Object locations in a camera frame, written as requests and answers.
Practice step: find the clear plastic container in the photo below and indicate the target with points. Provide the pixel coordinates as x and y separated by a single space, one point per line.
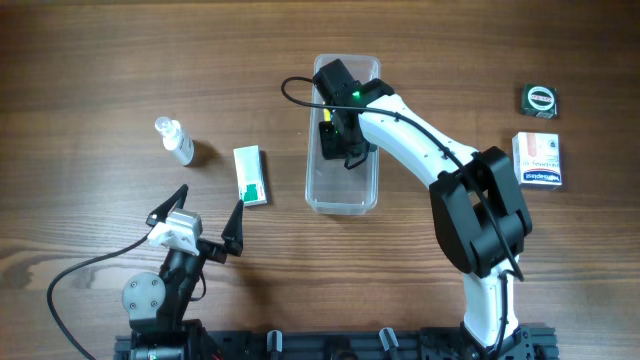
330 188

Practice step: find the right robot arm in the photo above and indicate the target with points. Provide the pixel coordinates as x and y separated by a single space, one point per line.
479 213

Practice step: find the white Hansaplast plaster box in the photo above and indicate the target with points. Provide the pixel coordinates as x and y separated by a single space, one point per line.
536 159

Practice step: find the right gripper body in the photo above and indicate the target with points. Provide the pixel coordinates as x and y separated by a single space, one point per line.
335 143

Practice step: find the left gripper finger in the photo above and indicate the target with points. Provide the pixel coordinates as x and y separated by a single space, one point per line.
176 201
232 234

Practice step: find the white green medicine box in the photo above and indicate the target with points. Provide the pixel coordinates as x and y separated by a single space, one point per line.
250 177

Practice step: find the white spray bottle clear cap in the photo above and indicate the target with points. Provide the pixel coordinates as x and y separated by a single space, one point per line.
176 140

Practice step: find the dark green round-label box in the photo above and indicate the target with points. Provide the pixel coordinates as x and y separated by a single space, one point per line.
539 101

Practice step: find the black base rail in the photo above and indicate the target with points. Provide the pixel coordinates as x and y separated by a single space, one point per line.
528 342

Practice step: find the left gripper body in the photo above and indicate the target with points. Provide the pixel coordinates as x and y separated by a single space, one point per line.
208 248

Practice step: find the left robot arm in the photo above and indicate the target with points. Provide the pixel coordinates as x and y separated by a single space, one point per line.
156 303

